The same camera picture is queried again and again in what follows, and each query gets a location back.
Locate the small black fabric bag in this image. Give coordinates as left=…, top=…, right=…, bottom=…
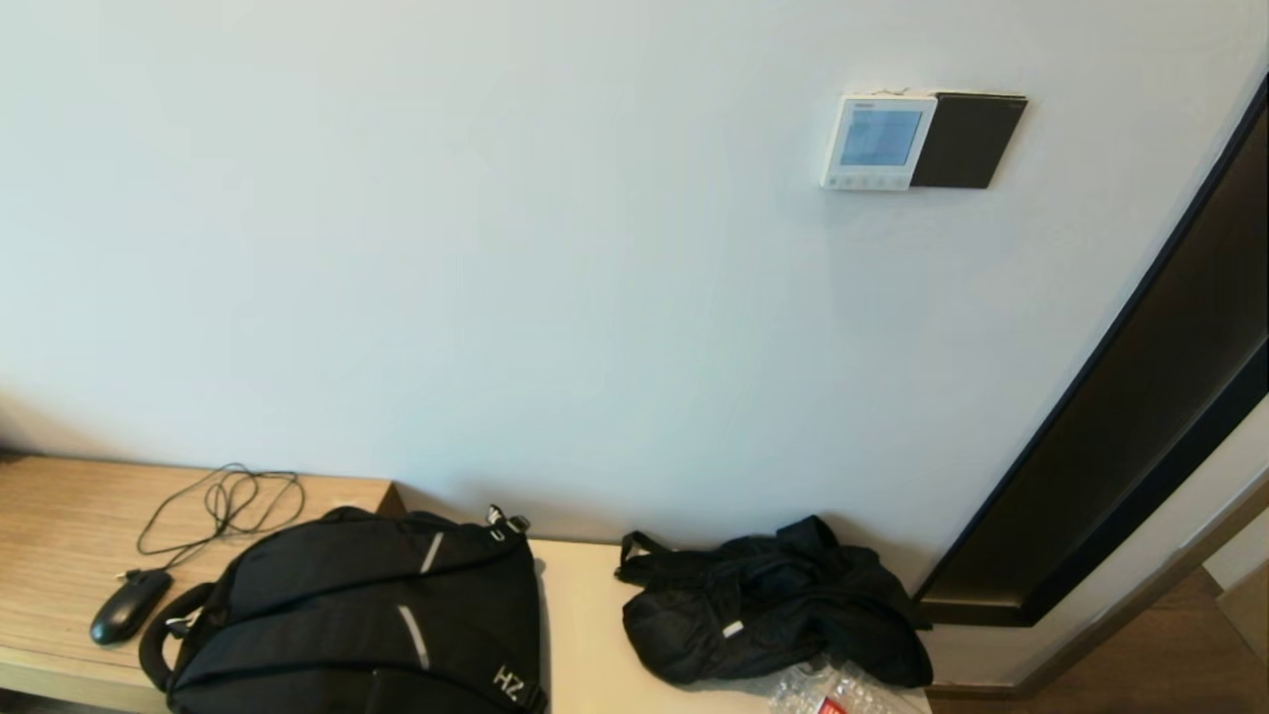
left=615, top=514, right=935, bottom=690

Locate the black backpack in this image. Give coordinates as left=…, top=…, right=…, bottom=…
left=139, top=504, right=549, bottom=714

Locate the clear plastic bottle red label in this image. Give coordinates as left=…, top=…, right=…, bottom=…
left=768, top=656, right=933, bottom=714

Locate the black computer mouse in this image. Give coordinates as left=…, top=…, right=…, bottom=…
left=89, top=568, right=173, bottom=647

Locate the light wooden desk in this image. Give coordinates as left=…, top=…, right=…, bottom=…
left=0, top=454, right=407, bottom=714

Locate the white wall thermostat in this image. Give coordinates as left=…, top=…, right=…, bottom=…
left=821, top=93, right=939, bottom=191

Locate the dark brown wall switch panel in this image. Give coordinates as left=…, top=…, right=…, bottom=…
left=910, top=92, right=1029, bottom=189

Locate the black mouse cable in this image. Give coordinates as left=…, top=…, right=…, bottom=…
left=116, top=463, right=305, bottom=583

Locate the dark brown door frame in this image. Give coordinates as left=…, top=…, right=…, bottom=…
left=912, top=74, right=1269, bottom=628

